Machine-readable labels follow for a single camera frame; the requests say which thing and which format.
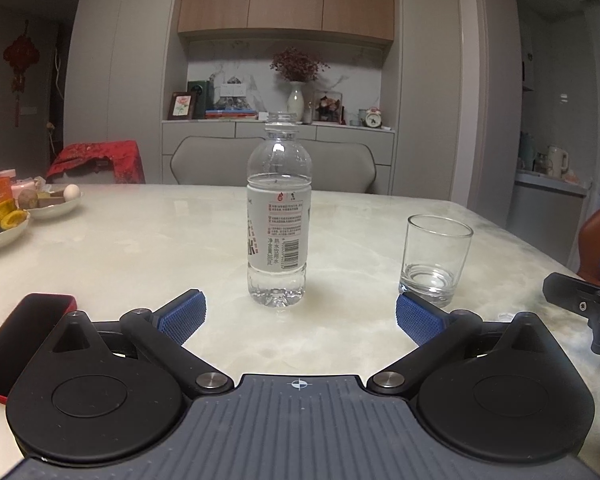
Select clear plastic water bottle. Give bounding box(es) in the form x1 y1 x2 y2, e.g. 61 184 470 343
247 112 312 309

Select clear drinking glass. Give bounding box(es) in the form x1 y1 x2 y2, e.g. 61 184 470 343
399 214 473 308

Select white electric kettle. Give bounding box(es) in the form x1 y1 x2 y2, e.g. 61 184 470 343
546 145 570 179

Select red smartphone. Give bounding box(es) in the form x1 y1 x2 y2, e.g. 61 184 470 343
0 292 76 404

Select white snack plate far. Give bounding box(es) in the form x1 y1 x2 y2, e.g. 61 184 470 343
19 184 82 221

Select white snack plate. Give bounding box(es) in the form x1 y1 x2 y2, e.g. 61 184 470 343
19 184 82 221
0 210 30 250

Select left beige dining chair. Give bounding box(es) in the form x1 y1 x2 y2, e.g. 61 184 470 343
170 136 262 186

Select beige dining chair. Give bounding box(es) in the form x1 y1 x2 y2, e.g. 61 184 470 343
303 141 377 193
170 136 262 186

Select red cloth covered chair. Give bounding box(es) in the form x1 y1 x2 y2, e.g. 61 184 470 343
45 140 146 184

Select white snack plate near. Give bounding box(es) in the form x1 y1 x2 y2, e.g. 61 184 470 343
0 210 30 250

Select right beige dining chair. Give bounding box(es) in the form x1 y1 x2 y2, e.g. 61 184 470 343
303 141 377 193

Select grey sideboard cabinet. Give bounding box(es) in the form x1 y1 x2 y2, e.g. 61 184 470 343
161 120 395 195

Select small alarm clock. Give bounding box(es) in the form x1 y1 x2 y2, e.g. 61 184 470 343
364 107 382 129

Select framed flower picture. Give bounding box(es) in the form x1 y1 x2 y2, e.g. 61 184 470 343
167 92 196 120

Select stack of books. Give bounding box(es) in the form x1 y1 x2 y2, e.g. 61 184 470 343
204 108 259 120

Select dark green speaker box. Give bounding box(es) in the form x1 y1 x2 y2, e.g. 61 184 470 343
187 79 214 119

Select glass flower display case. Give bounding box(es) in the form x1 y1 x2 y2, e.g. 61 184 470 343
313 90 342 124

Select white ceramic vase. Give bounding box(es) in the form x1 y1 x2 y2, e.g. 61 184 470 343
287 81 305 124

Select dried red flowers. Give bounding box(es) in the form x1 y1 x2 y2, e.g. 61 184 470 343
269 47 329 82

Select red chinese knot ornament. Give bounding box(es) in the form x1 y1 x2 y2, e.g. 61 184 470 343
3 20 41 127

